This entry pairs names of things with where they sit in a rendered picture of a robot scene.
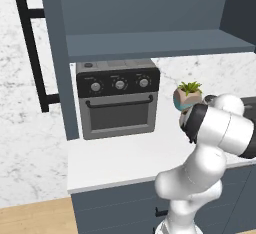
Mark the blue-grey base cabinet run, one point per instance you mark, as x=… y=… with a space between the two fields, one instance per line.
x=113 y=208

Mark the silver toaster oven knob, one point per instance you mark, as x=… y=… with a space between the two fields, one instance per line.
x=95 y=86
x=144 y=82
x=120 y=84

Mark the grey toaster oven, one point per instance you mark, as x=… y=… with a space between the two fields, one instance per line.
x=116 y=71

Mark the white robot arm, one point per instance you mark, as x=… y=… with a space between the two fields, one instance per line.
x=200 y=174

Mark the blue-grey cabinet door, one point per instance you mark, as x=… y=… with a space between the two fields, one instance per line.
x=60 y=61

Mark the small potted green plant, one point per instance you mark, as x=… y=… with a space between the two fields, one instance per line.
x=186 y=97

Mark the blue-grey open wall cabinet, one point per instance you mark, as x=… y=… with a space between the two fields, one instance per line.
x=150 y=18

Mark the grey toaster oven door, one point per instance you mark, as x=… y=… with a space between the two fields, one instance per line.
x=118 y=119

